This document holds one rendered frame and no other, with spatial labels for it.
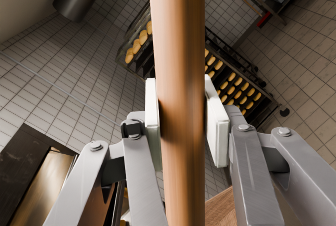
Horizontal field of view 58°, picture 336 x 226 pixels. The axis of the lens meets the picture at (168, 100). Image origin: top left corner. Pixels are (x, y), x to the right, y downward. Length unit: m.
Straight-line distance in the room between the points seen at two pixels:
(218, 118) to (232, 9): 5.19
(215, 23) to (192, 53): 5.15
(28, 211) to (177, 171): 1.55
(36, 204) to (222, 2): 4.32
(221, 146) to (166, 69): 0.05
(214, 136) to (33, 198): 1.65
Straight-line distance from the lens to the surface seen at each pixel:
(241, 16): 5.40
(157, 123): 0.16
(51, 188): 1.84
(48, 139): 2.10
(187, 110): 0.18
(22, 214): 1.72
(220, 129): 0.16
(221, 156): 0.17
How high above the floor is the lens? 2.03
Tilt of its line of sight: 17 degrees down
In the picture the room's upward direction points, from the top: 55 degrees counter-clockwise
